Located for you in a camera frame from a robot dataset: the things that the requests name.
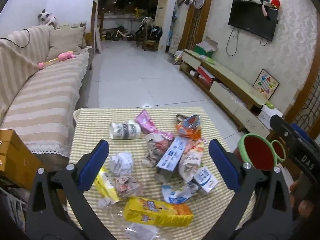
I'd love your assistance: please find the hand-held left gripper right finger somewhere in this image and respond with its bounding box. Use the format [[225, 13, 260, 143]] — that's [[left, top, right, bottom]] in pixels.
[[202, 139, 294, 240]]

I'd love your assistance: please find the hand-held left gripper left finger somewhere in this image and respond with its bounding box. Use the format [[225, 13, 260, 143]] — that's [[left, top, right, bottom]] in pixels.
[[25, 139, 110, 240]]

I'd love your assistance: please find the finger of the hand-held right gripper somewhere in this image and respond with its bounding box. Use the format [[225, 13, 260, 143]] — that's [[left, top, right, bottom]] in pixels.
[[291, 123, 311, 141], [269, 114, 301, 145]]

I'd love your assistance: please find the yellow white wrapper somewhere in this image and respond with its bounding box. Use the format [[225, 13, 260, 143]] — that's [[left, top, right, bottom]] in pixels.
[[94, 166, 120, 204]]

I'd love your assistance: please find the small white blue carton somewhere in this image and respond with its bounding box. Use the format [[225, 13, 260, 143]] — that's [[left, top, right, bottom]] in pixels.
[[192, 166, 218, 195]]

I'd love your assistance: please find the white paper ball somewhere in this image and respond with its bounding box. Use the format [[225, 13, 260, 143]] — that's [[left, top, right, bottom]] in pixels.
[[109, 151, 134, 176]]

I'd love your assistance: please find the orange white clear snack bag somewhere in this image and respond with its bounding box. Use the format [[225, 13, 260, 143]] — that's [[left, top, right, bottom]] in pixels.
[[178, 138, 208, 183]]

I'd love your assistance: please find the large red bin green rim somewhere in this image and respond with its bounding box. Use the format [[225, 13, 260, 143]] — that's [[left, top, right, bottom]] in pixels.
[[237, 133, 287, 172]]

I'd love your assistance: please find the small white paper scrap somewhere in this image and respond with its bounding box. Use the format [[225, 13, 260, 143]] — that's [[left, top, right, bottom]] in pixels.
[[97, 197, 112, 209]]

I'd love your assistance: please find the pink printed paper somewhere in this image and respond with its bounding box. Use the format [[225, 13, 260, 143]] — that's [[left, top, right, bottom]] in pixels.
[[114, 175, 143, 198]]

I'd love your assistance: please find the white black printed roll wrapper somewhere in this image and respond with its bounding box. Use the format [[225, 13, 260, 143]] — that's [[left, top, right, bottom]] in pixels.
[[109, 120, 142, 140]]

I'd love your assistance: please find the long blue white carton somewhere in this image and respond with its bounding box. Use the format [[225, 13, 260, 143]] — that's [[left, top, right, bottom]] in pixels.
[[154, 137, 188, 183]]

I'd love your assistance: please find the blue white plastic bag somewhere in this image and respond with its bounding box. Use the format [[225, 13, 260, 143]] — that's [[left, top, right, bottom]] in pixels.
[[161, 181, 200, 204]]

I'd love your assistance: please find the pink wrapper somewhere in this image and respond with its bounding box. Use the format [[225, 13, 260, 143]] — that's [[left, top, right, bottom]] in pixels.
[[135, 110, 174, 140]]

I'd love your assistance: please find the yellow snack box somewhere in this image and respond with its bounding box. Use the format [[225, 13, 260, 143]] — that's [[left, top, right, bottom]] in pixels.
[[123, 196, 194, 228]]

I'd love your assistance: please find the clear plastic wrapper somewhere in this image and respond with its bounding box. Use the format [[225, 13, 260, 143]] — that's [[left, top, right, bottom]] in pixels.
[[110, 205, 160, 240]]

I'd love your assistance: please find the person's right hand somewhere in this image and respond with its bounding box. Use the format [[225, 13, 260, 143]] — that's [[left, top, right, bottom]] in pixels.
[[289, 179, 319, 220]]

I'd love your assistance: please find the white box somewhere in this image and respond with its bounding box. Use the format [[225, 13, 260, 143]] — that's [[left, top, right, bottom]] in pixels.
[[257, 105, 284, 128]]

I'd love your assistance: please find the wooden lattice door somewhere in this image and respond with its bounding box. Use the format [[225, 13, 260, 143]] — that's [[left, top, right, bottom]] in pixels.
[[284, 67, 320, 140]]

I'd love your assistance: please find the small red bin green rim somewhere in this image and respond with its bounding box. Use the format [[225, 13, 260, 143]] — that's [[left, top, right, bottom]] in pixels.
[[271, 139, 286, 163]]

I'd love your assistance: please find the chinese checkers board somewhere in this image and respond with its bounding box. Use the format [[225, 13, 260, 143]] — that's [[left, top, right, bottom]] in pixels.
[[252, 69, 280, 100]]

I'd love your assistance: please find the yellow striped tablecloth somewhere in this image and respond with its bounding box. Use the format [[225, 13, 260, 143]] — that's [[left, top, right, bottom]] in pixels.
[[66, 107, 258, 240]]

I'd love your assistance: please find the brown cardboard box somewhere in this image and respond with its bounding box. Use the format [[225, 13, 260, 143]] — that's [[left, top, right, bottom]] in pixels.
[[0, 129, 42, 189]]

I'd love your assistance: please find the wooden television cabinet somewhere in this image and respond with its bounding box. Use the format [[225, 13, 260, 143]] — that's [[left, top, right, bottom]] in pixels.
[[179, 49, 272, 138]]

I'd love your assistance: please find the beige striped sofa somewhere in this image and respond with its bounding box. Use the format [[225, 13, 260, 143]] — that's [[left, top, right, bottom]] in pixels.
[[0, 25, 94, 165]]

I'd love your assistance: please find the red flat box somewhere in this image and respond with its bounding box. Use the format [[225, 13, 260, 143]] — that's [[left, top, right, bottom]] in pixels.
[[197, 66, 219, 83]]

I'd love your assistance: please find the green cardboard box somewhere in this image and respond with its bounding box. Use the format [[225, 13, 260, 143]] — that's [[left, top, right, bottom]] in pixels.
[[195, 36, 218, 60]]

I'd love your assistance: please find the pink toy wand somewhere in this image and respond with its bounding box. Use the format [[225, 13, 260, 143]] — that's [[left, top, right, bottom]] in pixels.
[[37, 51, 76, 68]]

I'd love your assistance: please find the beige cushion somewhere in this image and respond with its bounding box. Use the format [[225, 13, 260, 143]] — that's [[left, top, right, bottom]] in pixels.
[[46, 26, 87, 59]]

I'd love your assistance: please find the small wooden chair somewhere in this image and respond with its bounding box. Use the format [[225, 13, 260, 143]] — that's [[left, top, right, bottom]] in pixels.
[[142, 39, 158, 52]]

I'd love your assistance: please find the white balance bike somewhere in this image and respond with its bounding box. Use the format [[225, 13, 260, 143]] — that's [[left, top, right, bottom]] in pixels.
[[111, 26, 135, 42]]

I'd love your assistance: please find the dark baby stroller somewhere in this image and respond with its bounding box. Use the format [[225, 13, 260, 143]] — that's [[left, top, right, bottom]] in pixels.
[[135, 17, 163, 48]]

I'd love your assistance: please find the white black plush toy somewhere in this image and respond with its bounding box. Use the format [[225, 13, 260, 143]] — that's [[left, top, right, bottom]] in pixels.
[[37, 9, 57, 27]]

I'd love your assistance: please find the white standing air conditioner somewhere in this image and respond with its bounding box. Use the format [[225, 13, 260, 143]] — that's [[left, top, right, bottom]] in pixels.
[[155, 0, 177, 52]]

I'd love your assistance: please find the black wall television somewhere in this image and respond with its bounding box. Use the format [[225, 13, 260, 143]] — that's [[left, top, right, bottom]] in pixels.
[[228, 0, 279, 42]]

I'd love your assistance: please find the black cable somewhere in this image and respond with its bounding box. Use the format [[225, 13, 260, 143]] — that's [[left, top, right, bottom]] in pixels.
[[0, 29, 32, 48]]

